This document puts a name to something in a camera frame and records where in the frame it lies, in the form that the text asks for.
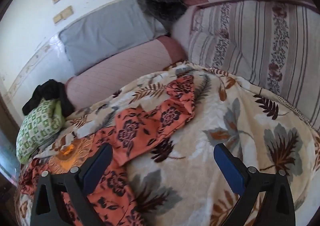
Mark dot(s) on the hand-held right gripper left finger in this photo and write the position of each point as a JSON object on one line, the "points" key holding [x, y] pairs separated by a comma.
{"points": [[97, 166]]}

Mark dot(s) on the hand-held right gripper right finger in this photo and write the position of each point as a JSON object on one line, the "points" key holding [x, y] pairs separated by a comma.
{"points": [[228, 168]]}

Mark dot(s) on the orange floral garment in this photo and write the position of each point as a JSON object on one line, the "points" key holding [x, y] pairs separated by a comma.
{"points": [[150, 121]]}

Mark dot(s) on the leaf print blanket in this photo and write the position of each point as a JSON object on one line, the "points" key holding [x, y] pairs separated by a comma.
{"points": [[200, 191]]}

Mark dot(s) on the green checked pillow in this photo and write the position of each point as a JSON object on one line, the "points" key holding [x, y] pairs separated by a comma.
{"points": [[37, 128]]}

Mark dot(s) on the black cloth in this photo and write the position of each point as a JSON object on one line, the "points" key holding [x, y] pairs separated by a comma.
{"points": [[47, 88]]}

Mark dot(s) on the long pink bolster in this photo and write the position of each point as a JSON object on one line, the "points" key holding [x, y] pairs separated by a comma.
{"points": [[120, 66]]}

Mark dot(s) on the striped floral cushion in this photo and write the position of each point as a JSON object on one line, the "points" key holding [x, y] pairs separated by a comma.
{"points": [[250, 41]]}

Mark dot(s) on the grey pillow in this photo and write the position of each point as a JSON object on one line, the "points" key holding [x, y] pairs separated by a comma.
{"points": [[105, 31]]}

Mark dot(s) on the dark furry cloth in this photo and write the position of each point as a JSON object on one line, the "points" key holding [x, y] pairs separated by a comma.
{"points": [[165, 4]]}

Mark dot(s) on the small wall plaque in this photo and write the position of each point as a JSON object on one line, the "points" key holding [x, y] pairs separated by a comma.
{"points": [[63, 14]]}

